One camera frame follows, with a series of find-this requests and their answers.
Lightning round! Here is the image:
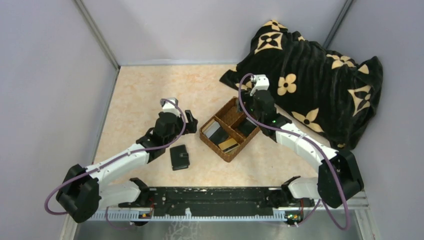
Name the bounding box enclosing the black leather card holder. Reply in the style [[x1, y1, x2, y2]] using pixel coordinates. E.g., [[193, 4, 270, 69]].
[[170, 144, 190, 171]]

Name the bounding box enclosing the brown wicker divided basket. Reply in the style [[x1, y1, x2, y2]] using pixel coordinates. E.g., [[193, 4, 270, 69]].
[[199, 96, 260, 163]]

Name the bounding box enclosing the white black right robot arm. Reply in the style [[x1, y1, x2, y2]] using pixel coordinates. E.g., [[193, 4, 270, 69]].
[[238, 90, 364, 209]]

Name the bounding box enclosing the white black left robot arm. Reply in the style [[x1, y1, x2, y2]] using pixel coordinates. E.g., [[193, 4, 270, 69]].
[[55, 110, 199, 223]]

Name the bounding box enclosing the silver card in basket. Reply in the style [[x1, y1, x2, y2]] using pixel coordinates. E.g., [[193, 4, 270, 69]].
[[202, 120, 221, 139]]

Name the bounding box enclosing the black card in basket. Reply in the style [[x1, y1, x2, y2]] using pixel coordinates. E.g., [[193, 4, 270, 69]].
[[209, 128, 230, 146]]

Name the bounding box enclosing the gold card in basket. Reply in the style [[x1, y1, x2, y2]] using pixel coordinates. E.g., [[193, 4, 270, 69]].
[[218, 138, 239, 154]]

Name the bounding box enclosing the black wallet in basket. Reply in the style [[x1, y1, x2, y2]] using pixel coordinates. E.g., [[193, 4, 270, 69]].
[[236, 118, 257, 138]]

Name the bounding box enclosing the black floral patterned blanket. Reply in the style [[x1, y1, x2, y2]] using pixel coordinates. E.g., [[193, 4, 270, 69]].
[[220, 20, 384, 150]]

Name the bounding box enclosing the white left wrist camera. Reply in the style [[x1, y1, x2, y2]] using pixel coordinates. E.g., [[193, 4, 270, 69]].
[[160, 97, 181, 118]]

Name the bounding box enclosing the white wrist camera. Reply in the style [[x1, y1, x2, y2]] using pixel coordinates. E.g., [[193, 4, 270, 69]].
[[250, 74, 270, 97], [160, 97, 181, 118]]

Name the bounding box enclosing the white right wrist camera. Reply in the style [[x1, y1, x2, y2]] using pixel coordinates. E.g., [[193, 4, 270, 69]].
[[250, 74, 270, 97]]

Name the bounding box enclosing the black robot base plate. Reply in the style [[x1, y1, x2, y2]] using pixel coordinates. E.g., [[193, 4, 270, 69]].
[[118, 187, 315, 217]]

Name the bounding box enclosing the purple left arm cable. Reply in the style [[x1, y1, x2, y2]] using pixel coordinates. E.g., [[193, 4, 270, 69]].
[[44, 98, 187, 216]]

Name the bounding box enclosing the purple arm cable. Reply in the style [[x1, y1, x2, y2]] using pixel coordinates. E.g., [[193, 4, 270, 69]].
[[237, 73, 352, 231], [44, 98, 187, 216]]

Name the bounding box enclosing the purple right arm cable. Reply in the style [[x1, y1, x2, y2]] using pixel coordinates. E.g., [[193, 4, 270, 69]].
[[237, 73, 352, 231]]

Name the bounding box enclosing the aluminium frame rail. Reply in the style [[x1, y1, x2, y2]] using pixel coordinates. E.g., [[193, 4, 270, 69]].
[[69, 188, 370, 223]]

